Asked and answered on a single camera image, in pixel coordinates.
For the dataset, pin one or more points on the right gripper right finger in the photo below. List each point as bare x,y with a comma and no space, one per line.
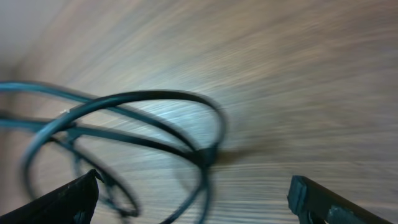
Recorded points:
314,203

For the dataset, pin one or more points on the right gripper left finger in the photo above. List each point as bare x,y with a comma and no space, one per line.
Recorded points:
72,203

